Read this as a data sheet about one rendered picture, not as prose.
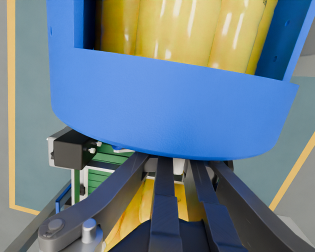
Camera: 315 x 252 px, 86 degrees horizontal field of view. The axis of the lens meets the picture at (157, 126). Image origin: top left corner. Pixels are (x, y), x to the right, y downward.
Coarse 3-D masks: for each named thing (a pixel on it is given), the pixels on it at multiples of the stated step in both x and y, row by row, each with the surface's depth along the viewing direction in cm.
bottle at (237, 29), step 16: (224, 0) 16; (240, 0) 16; (256, 0) 16; (224, 16) 16; (240, 16) 16; (256, 16) 17; (224, 32) 17; (240, 32) 16; (256, 32) 18; (224, 48) 17; (240, 48) 17; (208, 64) 18; (224, 64) 17; (240, 64) 18
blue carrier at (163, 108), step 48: (48, 0) 13; (288, 0) 21; (48, 48) 15; (288, 48) 20; (96, 96) 11; (144, 96) 10; (192, 96) 10; (240, 96) 11; (288, 96) 13; (144, 144) 11; (192, 144) 11; (240, 144) 12
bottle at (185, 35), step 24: (144, 0) 13; (168, 0) 12; (192, 0) 12; (216, 0) 13; (144, 24) 14; (168, 24) 13; (192, 24) 13; (216, 24) 14; (144, 48) 14; (168, 48) 13; (192, 48) 13
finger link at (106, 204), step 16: (128, 160) 12; (144, 160) 13; (112, 176) 10; (128, 176) 11; (144, 176) 14; (96, 192) 9; (112, 192) 9; (128, 192) 11; (80, 208) 8; (96, 208) 8; (112, 208) 9; (48, 224) 7; (64, 224) 7; (80, 224) 7; (96, 224) 8; (112, 224) 10; (48, 240) 6; (64, 240) 7
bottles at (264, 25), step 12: (96, 0) 23; (276, 0) 21; (96, 12) 23; (264, 12) 21; (96, 24) 24; (264, 24) 21; (96, 36) 24; (264, 36) 22; (96, 48) 24; (252, 60) 23; (252, 72) 24
